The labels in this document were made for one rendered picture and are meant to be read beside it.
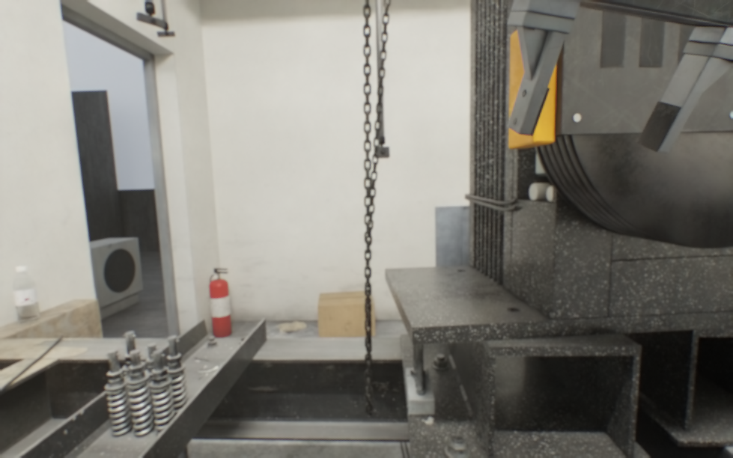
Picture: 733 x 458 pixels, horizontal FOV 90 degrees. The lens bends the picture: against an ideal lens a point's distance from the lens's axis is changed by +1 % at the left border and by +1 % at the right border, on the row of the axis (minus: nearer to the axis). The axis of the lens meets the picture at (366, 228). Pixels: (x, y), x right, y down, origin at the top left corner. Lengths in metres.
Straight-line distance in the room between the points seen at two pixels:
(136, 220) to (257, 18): 5.47
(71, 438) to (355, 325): 2.16
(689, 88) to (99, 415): 1.03
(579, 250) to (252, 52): 2.95
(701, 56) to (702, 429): 0.72
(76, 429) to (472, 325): 0.74
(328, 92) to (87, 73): 6.79
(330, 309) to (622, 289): 2.25
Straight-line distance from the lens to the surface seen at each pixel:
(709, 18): 0.40
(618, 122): 0.58
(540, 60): 0.35
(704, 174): 0.67
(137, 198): 8.03
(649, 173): 0.61
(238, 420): 1.34
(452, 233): 1.24
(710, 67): 0.43
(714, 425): 1.02
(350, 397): 1.22
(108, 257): 4.15
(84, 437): 0.95
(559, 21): 0.35
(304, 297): 3.21
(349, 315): 2.81
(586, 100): 0.56
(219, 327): 3.10
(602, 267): 0.74
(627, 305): 0.79
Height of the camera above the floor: 1.14
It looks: 7 degrees down
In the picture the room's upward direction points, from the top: 2 degrees counter-clockwise
